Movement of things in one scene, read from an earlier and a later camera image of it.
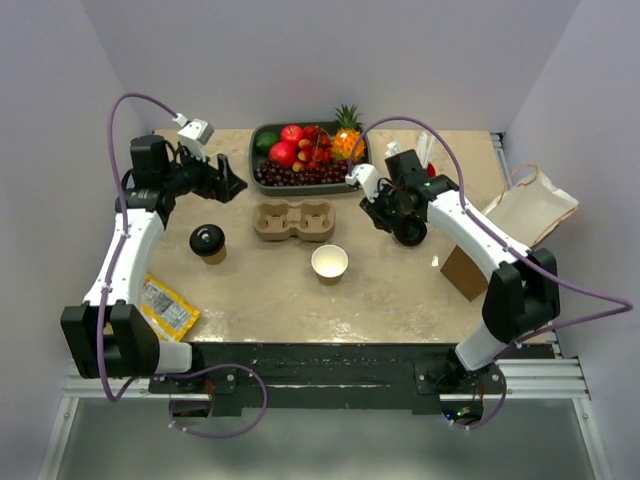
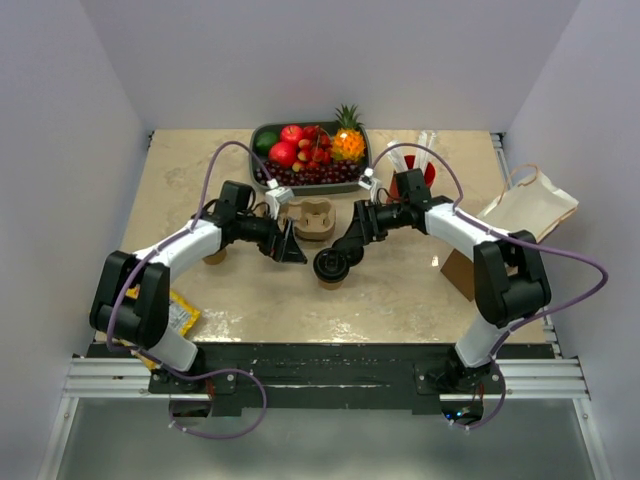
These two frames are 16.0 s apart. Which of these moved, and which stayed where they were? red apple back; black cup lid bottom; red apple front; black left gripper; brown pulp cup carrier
Moved: black cup lid bottom; black left gripper
Stayed: red apple back; red apple front; brown pulp cup carrier
